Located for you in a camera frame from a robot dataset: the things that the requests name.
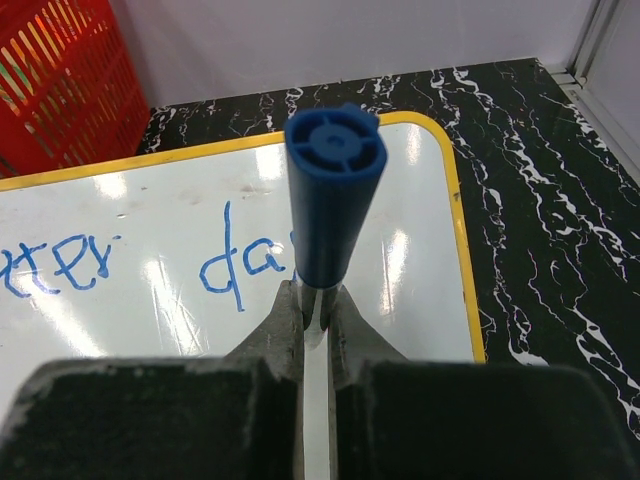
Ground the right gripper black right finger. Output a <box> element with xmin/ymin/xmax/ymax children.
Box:
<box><xmin>329</xmin><ymin>289</ymin><xmax>635</xmax><ymax>479</ymax></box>

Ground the red plastic shopping basket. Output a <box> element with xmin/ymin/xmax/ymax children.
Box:
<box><xmin>1</xmin><ymin>0</ymin><xmax>150</xmax><ymax>178</ymax></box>

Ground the blue capped whiteboard marker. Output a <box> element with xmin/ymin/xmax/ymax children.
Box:
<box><xmin>283</xmin><ymin>102</ymin><xmax>390</xmax><ymax>348</ymax></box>

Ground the white whiteboard with orange frame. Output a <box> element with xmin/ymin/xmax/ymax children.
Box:
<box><xmin>1</xmin><ymin>113</ymin><xmax>485</xmax><ymax>479</ymax></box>

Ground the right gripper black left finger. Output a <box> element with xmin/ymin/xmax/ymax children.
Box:
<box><xmin>1</xmin><ymin>281</ymin><xmax>304</xmax><ymax>479</ymax></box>

